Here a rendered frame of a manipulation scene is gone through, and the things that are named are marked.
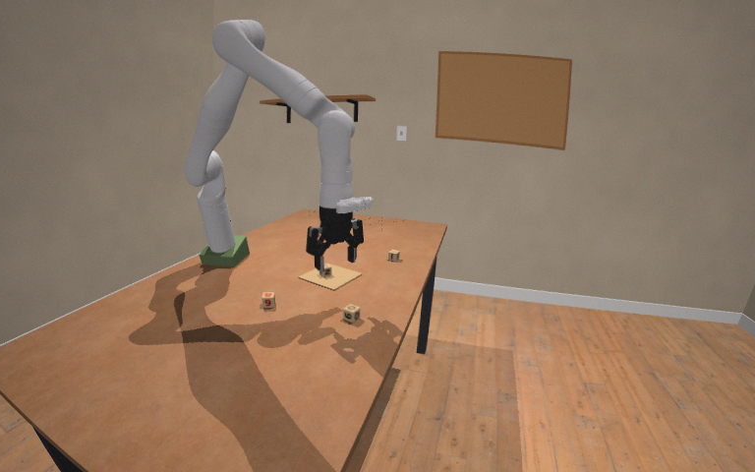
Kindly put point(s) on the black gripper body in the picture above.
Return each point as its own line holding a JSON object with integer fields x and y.
{"x": 330, "y": 220}

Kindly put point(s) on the tan flat mat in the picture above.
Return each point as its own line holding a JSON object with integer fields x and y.
{"x": 340, "y": 276}

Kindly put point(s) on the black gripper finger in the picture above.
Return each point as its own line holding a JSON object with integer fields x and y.
{"x": 312, "y": 240}
{"x": 355, "y": 240}

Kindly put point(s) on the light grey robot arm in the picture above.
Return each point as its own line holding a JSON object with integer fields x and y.
{"x": 240, "y": 43}

